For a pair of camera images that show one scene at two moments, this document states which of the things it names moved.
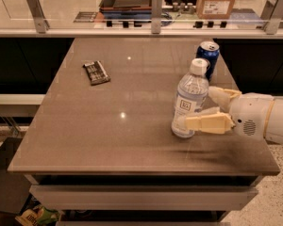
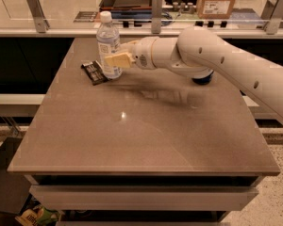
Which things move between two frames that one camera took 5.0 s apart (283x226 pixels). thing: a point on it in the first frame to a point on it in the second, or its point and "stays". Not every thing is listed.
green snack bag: x=37 y=216 stays
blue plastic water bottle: x=191 y=97 to x=108 y=43
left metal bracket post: x=36 y=9 stays
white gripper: x=250 y=114 to x=142 y=53
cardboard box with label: x=215 y=2 stays
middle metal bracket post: x=157 y=11 stays
